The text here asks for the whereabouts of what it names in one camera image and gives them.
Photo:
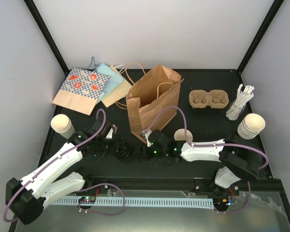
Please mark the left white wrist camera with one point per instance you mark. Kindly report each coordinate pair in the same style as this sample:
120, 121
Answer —
112, 132

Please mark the left black frame post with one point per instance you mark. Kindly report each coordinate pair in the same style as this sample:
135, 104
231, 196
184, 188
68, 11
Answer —
47, 35

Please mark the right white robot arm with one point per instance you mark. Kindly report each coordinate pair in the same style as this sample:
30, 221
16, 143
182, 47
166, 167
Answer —
241, 161

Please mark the light blue paper bag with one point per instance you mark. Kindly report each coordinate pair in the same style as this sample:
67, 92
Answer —
114, 80

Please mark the far pulp cup carrier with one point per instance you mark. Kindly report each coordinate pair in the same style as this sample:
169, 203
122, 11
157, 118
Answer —
216, 99

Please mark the light blue cable duct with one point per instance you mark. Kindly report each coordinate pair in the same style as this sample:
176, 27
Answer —
140, 202

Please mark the black lid stack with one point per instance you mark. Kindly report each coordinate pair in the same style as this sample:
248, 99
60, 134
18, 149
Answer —
123, 152

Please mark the brown paper bag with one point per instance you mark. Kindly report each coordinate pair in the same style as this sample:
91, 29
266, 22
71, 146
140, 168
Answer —
150, 100

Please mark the left paper cup stack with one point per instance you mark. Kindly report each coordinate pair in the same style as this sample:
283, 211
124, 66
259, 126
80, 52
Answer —
62, 125

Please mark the paper cup stack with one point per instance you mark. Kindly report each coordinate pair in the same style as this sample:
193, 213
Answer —
251, 126
62, 125

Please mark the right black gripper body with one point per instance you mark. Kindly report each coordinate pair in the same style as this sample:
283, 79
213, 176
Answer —
148, 155

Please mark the black frame post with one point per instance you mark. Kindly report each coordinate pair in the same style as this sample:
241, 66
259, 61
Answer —
276, 5
47, 35

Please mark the right black frame post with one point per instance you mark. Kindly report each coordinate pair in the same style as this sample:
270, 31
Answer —
276, 5

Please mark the small circuit board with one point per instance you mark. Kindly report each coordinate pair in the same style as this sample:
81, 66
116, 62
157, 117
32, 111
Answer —
87, 199

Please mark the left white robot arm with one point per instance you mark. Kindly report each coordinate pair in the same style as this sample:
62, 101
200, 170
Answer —
28, 197

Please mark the single white paper cup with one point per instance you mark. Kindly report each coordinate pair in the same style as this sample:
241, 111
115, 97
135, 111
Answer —
179, 135

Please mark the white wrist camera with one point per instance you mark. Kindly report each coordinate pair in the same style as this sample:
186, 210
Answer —
145, 135
112, 132

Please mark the blue checkered paper bag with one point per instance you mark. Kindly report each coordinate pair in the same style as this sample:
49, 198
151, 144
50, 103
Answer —
81, 90

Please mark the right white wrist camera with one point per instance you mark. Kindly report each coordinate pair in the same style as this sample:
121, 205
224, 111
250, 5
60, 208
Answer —
145, 135

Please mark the right paper cup stack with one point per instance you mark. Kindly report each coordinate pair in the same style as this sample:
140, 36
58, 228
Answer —
251, 126

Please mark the tan paper bag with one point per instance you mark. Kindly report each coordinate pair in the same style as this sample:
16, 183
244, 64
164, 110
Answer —
119, 92

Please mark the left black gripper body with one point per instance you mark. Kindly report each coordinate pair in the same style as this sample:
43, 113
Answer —
108, 148

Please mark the white straws in holder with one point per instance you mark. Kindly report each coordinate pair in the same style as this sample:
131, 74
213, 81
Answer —
243, 96

